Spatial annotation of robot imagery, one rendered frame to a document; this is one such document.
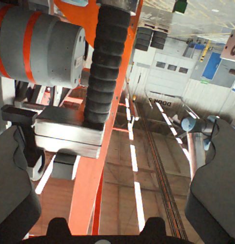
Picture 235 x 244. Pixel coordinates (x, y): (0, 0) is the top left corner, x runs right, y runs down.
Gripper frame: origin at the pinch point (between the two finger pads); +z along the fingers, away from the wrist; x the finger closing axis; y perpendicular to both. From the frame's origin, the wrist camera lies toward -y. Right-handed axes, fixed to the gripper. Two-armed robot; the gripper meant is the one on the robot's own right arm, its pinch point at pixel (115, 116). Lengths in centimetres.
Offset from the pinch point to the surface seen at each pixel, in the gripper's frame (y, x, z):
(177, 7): -11, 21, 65
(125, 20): -6.3, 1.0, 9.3
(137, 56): 171, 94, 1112
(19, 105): 10.4, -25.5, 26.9
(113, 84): 0.5, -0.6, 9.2
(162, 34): 40, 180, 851
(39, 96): 14, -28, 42
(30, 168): 9.6, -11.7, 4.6
